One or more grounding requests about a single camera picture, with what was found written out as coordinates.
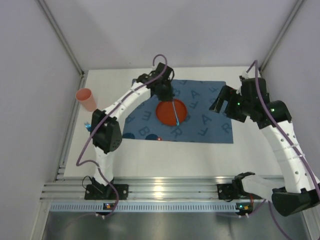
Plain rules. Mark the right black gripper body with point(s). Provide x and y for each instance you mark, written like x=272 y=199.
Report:
x=229 y=104

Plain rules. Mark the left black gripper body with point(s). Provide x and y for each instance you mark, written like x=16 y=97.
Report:
x=164 y=92

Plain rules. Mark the red round plate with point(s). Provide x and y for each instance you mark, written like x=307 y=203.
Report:
x=165 y=113

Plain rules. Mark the blue plastic spoon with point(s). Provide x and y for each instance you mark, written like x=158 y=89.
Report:
x=175 y=113

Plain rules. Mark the blue letter-print placemat cloth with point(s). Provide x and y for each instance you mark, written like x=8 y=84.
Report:
x=200 y=126

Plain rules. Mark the pink plastic cup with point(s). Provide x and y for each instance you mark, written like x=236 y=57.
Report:
x=85 y=97

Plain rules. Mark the blue plastic fork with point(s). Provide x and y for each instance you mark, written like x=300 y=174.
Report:
x=87 y=126

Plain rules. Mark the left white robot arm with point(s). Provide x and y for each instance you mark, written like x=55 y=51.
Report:
x=107 y=126

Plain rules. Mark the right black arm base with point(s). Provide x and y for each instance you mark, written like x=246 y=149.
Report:
x=227 y=192

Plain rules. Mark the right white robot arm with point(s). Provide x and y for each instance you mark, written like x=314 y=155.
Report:
x=274 y=120

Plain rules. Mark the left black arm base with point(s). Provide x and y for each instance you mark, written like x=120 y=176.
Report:
x=95 y=192

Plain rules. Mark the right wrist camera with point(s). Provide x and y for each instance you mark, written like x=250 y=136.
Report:
x=244 y=76

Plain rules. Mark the right aluminium frame post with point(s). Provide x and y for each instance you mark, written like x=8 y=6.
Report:
x=297 y=7

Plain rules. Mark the aluminium frame post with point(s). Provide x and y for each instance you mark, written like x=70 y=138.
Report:
x=60 y=35
x=297 y=7

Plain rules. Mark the left aluminium frame post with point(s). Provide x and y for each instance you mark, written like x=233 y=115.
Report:
x=60 y=35

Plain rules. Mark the aluminium mounting rail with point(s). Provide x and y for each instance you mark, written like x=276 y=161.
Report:
x=141 y=188

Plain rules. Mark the perforated cable tray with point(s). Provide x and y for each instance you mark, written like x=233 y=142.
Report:
x=152 y=207

